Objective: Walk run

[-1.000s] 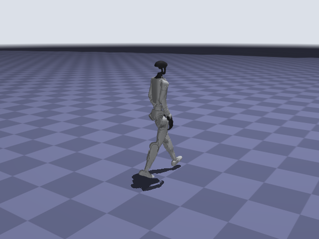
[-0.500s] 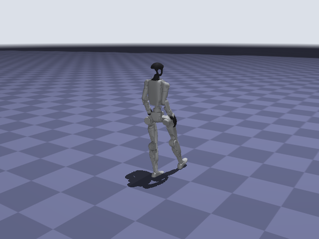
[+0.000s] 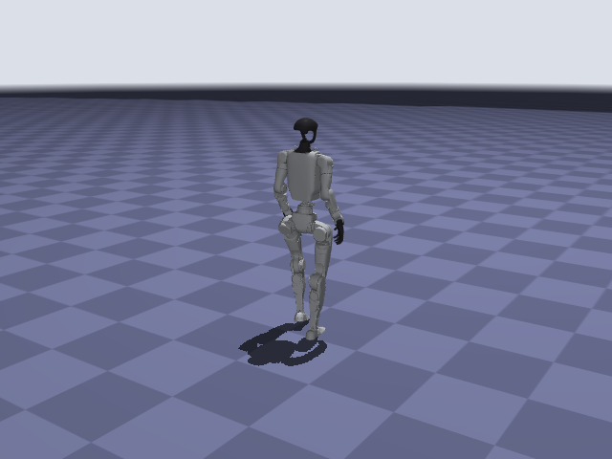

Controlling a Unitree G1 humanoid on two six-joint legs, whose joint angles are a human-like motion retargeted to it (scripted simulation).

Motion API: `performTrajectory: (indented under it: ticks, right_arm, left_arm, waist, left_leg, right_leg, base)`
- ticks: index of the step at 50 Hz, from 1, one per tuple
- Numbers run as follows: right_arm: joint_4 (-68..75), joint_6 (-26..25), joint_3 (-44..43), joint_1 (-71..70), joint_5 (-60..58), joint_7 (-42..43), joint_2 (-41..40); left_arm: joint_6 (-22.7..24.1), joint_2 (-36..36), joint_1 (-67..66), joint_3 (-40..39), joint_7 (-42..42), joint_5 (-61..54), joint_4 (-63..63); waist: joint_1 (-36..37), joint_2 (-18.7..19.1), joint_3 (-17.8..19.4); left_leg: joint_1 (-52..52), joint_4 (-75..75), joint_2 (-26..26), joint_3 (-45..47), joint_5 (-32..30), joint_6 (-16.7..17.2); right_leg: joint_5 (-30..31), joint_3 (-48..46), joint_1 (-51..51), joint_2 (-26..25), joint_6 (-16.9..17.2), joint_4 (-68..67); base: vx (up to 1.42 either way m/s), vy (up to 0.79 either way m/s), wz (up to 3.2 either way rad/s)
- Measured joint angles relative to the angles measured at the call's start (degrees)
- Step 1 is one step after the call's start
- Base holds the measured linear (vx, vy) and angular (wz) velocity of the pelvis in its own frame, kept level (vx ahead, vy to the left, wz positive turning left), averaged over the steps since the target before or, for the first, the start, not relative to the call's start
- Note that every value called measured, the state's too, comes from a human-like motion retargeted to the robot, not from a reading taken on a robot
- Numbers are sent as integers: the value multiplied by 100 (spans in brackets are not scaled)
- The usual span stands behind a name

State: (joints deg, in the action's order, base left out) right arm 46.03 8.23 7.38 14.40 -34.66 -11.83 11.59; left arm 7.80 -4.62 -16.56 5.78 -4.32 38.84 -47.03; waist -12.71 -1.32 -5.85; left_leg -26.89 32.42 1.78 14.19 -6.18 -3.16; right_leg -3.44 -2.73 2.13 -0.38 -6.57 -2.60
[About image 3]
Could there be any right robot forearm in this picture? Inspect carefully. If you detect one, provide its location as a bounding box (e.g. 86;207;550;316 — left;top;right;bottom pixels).
325;189;344;224

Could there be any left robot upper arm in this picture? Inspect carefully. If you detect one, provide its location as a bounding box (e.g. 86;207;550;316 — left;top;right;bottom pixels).
273;151;289;194

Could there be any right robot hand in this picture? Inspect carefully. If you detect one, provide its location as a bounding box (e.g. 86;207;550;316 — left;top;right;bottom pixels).
333;219;344;245

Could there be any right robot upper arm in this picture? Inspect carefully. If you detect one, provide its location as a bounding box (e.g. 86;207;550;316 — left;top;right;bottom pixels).
317;154;334;201

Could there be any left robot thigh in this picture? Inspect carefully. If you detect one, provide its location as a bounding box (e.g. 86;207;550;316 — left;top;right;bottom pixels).
278;215;306;273

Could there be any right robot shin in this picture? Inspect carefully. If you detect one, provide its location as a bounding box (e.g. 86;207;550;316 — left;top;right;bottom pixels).
309;276;325;331

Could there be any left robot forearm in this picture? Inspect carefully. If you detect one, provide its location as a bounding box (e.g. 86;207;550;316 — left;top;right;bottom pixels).
273;191;292;216

